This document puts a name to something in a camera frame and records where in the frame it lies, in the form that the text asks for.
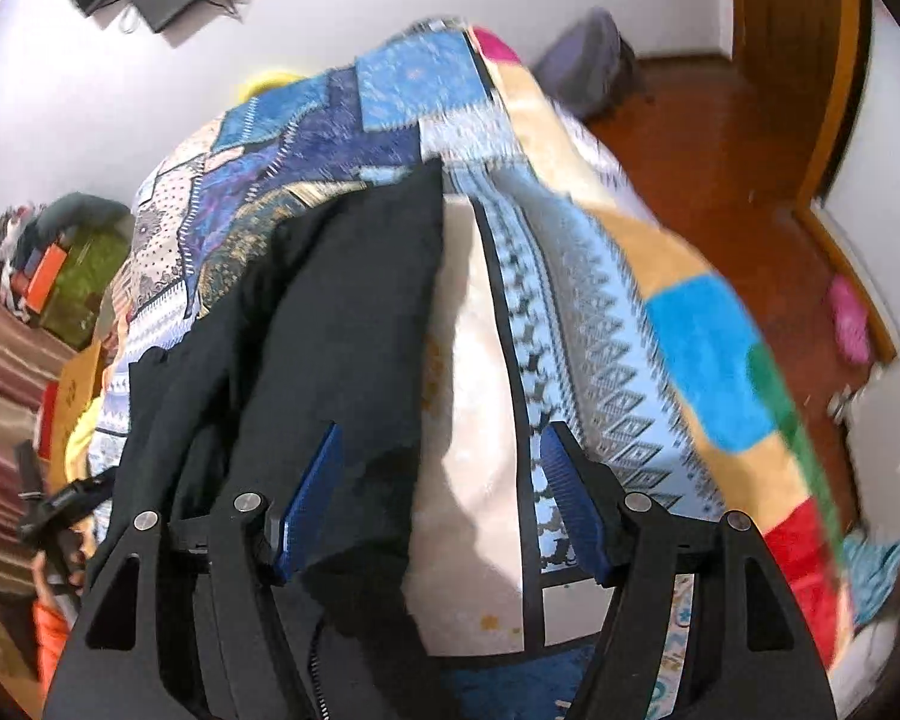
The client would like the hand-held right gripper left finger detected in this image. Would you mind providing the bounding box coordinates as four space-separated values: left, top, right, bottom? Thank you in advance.
41 422 346 720

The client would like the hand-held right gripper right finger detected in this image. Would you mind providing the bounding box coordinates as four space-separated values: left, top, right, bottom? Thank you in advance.
538 420 841 720

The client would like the black zip hooded jacket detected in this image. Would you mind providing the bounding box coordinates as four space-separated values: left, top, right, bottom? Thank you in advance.
90 156 455 720

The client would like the person's left hand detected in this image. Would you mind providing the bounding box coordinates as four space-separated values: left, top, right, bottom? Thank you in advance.
31 540 91 595

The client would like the red box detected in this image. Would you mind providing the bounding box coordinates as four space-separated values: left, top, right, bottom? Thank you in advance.
36 381 61 462

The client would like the striped brown curtain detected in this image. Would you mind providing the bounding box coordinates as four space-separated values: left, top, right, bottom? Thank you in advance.
0 236 95 601

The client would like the colour block fleece blanket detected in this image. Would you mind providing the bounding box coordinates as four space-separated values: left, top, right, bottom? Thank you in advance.
469 25 867 687

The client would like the orange box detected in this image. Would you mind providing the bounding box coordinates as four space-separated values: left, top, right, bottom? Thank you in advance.
24 244 70 314

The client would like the pile of clutter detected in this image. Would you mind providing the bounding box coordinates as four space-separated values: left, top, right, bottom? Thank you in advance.
0 202 46 323

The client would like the grey plush cushion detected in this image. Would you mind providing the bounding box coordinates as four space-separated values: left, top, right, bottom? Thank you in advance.
26 193 132 250

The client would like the light blue cloth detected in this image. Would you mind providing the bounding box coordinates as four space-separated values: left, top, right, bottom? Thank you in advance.
844 532 900 635

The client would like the white plastic object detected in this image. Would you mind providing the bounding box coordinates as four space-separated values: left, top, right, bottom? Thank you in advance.
829 337 900 545

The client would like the pink slipper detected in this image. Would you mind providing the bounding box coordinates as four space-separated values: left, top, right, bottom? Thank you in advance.
827 275 873 365

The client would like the yellow round object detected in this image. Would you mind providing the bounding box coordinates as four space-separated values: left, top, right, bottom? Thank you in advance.
236 69 312 102

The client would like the purple backpack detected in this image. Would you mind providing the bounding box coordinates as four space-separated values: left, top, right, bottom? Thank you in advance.
532 7 646 119

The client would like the brown wooden door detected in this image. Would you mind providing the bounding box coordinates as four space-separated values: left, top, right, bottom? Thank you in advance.
727 0 872 200

